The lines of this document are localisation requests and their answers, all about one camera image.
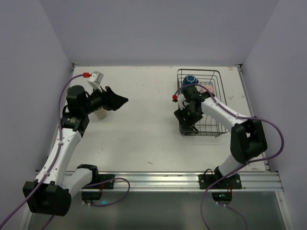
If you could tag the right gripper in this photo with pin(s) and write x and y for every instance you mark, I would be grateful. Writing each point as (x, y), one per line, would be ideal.
(186, 120)

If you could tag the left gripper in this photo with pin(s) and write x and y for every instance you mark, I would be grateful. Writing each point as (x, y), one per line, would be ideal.
(106, 98)

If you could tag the dark brown mug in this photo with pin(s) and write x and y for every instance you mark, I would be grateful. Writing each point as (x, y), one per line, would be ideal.
(189, 130)

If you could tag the beige cup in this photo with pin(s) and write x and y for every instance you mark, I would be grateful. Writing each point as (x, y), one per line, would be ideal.
(100, 113)

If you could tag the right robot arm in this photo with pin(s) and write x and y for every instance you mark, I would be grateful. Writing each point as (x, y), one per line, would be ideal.
(247, 139)

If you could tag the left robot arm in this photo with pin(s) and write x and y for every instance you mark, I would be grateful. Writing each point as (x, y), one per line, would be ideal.
(51, 192)

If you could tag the pink cup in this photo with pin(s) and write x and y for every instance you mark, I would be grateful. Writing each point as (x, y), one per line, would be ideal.
(206, 88)

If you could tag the blue mug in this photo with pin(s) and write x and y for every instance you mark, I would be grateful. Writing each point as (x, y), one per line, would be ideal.
(189, 79)

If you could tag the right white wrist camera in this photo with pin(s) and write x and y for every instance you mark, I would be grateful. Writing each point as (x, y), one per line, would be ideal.
(178, 98)

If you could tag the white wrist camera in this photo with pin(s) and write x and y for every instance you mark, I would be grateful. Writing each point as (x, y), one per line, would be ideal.
(95, 79)
(178, 98)

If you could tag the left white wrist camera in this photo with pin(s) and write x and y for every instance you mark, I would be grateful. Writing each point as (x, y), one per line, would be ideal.
(95, 79)

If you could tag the dark wire dish rack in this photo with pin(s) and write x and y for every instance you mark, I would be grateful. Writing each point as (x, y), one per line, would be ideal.
(207, 126)

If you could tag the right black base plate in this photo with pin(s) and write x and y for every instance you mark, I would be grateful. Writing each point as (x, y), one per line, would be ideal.
(209, 177)

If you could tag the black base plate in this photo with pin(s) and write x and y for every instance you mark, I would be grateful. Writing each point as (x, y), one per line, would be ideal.
(209, 177)
(102, 181)

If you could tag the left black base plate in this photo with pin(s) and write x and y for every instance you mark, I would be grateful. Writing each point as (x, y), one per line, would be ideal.
(102, 181)

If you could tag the aluminium mounting rail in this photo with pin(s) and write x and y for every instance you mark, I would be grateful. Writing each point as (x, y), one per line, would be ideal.
(190, 182)

